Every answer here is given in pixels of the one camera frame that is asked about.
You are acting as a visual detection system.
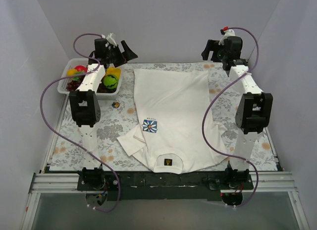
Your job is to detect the round painted brooch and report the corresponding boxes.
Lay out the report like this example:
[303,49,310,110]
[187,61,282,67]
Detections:
[112,102,120,109]

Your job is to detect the white t-shirt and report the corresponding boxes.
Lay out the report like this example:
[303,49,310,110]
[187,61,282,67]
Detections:
[118,69,226,174]

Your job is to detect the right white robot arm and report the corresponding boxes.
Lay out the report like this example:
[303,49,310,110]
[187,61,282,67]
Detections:
[202,36,273,190]

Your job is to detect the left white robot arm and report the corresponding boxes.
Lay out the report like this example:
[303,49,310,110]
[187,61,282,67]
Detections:
[69,38,138,190]

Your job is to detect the yellow toy bell pepper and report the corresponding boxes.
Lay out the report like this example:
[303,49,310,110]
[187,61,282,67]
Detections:
[106,67,121,80]

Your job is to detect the green toy watermelon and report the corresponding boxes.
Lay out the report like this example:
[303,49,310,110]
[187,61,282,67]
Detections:
[103,74,118,90]

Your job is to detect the red toy apple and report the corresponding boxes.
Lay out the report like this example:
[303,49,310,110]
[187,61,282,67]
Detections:
[74,65,87,73]

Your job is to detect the floral table mat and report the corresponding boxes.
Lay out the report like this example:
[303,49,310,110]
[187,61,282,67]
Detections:
[49,61,278,172]

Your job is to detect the white plastic basket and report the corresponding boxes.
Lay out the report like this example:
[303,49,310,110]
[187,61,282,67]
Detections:
[57,58,125,100]

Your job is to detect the orange toy fruit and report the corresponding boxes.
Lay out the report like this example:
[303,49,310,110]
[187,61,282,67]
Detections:
[66,69,78,77]

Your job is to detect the purple toy grapes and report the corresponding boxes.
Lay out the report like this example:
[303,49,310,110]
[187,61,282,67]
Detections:
[66,81,109,93]

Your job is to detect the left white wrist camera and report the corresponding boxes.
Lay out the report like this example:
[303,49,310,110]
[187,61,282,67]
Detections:
[101,33,117,47]

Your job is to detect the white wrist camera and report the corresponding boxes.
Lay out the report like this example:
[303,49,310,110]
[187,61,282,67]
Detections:
[218,27,235,46]
[101,33,117,47]

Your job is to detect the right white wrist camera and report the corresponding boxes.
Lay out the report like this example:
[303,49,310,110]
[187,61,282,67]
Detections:
[218,27,235,46]

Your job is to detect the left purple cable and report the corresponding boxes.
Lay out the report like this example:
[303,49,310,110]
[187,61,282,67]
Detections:
[40,33,122,213]

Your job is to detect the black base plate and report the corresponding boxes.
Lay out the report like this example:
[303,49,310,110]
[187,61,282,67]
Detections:
[77,169,254,201]

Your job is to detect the aluminium frame rail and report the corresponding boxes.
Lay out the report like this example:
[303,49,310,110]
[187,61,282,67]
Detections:
[30,172,297,193]

